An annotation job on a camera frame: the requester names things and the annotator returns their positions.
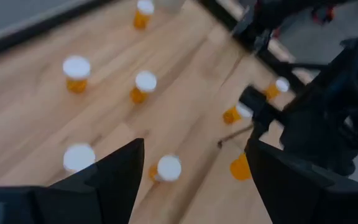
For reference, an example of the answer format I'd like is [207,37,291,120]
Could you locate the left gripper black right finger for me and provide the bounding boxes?
[246,139,358,224]

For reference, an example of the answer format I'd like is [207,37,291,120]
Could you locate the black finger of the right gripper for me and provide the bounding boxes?
[249,119,280,141]
[239,85,285,126]

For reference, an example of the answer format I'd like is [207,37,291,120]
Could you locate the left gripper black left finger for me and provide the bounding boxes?
[0,138,145,224]

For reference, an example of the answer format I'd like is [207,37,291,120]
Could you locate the orange pill bottle white cap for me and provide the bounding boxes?
[148,154,182,183]
[62,142,96,174]
[263,77,290,101]
[129,70,158,105]
[62,55,91,94]
[222,101,254,125]
[132,0,155,30]

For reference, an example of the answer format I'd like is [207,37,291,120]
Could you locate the orange pill bottle grey label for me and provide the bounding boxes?
[229,152,253,181]

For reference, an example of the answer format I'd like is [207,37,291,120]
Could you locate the red and black object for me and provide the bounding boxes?
[311,6,335,24]

